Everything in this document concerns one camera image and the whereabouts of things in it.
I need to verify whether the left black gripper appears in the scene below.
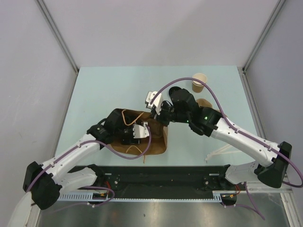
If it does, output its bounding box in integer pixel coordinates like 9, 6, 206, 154
114, 116, 141, 144

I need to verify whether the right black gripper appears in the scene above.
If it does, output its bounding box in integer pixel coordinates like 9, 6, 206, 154
149, 101, 190, 127

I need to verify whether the brown paper bag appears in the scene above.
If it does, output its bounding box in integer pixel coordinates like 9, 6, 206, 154
111, 109, 168, 162

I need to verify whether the brown paper cup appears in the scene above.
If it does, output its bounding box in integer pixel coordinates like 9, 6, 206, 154
192, 73, 207, 93

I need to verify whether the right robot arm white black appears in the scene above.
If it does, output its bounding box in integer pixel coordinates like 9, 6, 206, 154
145, 87, 292, 190

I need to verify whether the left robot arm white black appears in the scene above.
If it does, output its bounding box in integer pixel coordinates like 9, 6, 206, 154
23, 109, 149, 210

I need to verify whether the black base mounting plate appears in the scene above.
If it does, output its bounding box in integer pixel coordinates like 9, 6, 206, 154
71, 165, 276, 196

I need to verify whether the white round object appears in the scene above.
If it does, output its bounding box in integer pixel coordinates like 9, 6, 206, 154
8, 192, 32, 227

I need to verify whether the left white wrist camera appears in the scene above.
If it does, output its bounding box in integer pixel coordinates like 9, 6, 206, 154
133, 122, 150, 139

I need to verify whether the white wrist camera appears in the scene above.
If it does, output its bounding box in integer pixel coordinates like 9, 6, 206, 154
145, 91, 163, 115
133, 122, 150, 139

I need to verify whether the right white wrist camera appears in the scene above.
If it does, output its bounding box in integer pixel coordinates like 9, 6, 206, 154
145, 91, 163, 115

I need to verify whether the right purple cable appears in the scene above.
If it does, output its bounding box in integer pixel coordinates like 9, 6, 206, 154
149, 77, 303, 220

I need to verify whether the purple cable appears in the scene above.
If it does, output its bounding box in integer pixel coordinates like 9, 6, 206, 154
26, 125, 152, 213
149, 77, 303, 220

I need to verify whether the white slotted cable duct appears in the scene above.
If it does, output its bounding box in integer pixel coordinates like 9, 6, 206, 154
58, 192, 236, 204

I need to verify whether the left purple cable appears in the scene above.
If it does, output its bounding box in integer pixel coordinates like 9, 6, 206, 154
26, 125, 152, 213

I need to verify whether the aluminium frame rail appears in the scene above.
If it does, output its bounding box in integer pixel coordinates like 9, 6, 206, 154
246, 178, 292, 193

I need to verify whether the left aluminium corner post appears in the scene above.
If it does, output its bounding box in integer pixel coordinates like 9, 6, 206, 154
35, 0, 80, 75

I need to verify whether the aluminium corner post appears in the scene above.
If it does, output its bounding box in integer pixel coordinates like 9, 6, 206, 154
35, 0, 80, 75
242, 0, 287, 73

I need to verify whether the right aluminium corner post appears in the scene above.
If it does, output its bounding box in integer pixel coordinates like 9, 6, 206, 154
242, 0, 287, 73

